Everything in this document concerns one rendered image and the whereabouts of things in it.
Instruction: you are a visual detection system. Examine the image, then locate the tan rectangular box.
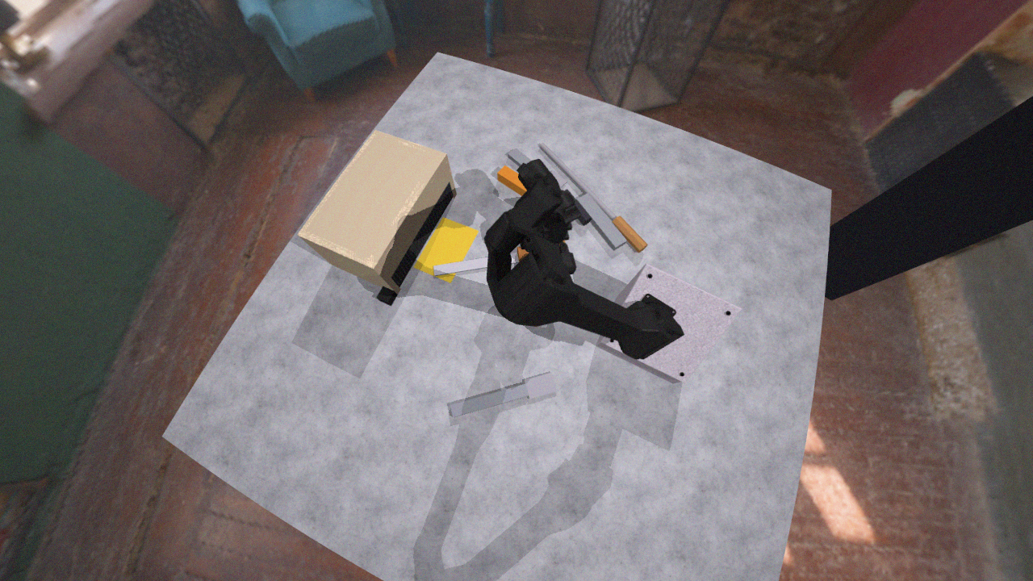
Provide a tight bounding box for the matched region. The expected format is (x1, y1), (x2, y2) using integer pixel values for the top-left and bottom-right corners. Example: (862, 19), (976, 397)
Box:
(298, 130), (478, 306)

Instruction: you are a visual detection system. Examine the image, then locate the orange-brown rounded cylinder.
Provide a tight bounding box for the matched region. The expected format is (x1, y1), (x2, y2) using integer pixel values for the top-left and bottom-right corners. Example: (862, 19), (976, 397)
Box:
(433, 247), (530, 276)

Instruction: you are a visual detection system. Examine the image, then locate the orange rectangular bar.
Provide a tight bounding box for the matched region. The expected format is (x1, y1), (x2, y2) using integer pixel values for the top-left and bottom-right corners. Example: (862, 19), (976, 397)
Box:
(497, 166), (527, 196)

